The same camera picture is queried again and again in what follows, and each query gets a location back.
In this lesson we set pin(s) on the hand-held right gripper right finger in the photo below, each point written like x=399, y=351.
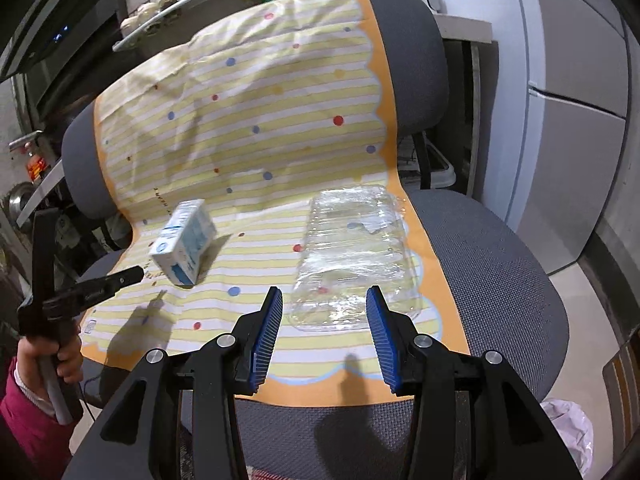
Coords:
x=382, y=340

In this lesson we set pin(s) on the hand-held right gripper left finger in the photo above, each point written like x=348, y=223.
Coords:
x=265, y=340

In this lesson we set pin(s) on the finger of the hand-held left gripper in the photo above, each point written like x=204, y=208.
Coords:
x=115, y=281

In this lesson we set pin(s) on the white blue carton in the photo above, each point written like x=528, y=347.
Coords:
x=187, y=245

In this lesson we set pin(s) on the clear plastic tray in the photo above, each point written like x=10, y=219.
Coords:
x=350, y=260

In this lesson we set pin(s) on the person's left forearm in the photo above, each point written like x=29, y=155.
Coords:
x=25, y=420

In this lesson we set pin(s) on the person's left hand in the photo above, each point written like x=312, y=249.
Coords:
x=70, y=360

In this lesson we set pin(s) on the steel pot lid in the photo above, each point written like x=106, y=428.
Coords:
x=15, y=205

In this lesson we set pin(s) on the red label bottle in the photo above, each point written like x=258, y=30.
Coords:
x=37, y=166

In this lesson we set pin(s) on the metal tap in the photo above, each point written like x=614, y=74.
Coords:
x=25, y=139

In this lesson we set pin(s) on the grey office chair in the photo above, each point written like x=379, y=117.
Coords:
x=500, y=285

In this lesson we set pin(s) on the clear plastic storage box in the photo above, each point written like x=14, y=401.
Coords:
x=440, y=165

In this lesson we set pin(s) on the white plastic bag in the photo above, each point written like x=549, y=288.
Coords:
x=567, y=435

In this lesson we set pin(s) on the yellow striped dotted cloth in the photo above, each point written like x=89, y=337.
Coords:
x=250, y=110

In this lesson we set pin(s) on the black range hood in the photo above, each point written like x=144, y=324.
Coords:
x=50, y=20

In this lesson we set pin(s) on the wooden chair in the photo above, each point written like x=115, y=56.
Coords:
x=622, y=390

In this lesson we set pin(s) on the white lid spice jar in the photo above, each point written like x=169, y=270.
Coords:
x=130, y=23
x=168, y=0
x=148, y=12

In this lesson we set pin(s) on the grey refrigerator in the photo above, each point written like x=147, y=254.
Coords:
x=565, y=160

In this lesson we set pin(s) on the metal rimmed glass shelf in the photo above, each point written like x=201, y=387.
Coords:
x=200, y=2

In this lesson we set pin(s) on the white counter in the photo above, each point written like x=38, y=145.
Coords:
x=462, y=25

